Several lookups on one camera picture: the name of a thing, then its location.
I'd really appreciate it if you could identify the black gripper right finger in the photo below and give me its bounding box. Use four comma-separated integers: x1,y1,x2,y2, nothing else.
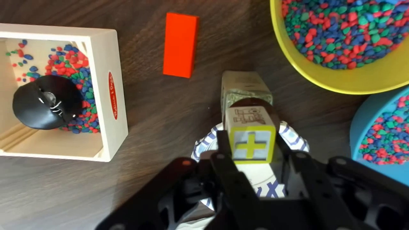
273,122,355,230

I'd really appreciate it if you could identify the light wooden box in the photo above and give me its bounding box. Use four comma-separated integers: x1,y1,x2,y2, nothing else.
0,22,128,164

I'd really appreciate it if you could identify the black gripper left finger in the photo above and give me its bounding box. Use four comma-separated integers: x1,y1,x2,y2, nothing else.
209,129,265,230

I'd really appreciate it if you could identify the multicoloured pebbles pile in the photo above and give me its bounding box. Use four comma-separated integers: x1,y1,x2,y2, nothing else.
359,95,409,168
3,39,102,136
279,0,409,72

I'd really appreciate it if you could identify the orange rectangular block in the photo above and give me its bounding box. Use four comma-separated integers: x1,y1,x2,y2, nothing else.
160,10,200,81

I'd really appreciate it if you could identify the black rounded object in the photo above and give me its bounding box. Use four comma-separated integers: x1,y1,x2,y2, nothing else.
10,74,85,132

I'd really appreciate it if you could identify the yellow bowl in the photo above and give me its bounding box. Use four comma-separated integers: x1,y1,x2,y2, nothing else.
268,0,409,96

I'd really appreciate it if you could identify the blue white patterned bowl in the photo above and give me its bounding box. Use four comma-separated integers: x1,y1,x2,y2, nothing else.
189,120,311,200

